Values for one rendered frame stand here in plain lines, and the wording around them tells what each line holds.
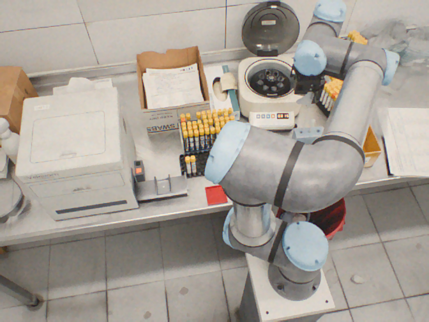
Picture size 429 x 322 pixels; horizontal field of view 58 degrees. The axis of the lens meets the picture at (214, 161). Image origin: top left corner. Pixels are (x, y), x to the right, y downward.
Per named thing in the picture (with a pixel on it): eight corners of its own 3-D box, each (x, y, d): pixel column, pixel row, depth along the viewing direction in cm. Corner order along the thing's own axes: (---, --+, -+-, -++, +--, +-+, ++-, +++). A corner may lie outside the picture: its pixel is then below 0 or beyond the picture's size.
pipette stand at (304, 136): (292, 156, 140) (297, 140, 132) (288, 141, 144) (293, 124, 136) (319, 154, 141) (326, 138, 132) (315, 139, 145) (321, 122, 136)
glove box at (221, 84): (212, 126, 148) (211, 110, 140) (202, 80, 160) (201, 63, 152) (244, 121, 149) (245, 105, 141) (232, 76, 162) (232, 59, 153)
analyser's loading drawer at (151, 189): (127, 204, 128) (124, 197, 124) (126, 186, 132) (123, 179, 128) (189, 194, 130) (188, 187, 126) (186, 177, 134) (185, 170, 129)
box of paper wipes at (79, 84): (59, 121, 150) (47, 99, 139) (58, 98, 156) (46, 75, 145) (117, 109, 153) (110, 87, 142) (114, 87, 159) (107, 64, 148)
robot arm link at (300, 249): (313, 291, 101) (324, 271, 91) (265, 269, 105) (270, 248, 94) (326, 251, 108) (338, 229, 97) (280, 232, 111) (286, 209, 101)
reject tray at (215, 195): (207, 206, 130) (207, 204, 130) (204, 188, 134) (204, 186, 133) (228, 202, 131) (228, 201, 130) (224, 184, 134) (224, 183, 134)
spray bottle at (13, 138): (13, 179, 136) (-24, 138, 115) (15, 157, 141) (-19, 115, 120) (37, 175, 137) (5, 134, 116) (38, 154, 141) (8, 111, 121)
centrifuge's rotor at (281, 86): (250, 105, 146) (251, 92, 140) (248, 75, 154) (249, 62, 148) (291, 105, 146) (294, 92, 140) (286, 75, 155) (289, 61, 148)
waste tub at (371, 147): (336, 172, 137) (344, 156, 128) (325, 141, 144) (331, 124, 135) (373, 167, 138) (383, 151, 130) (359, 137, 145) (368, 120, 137)
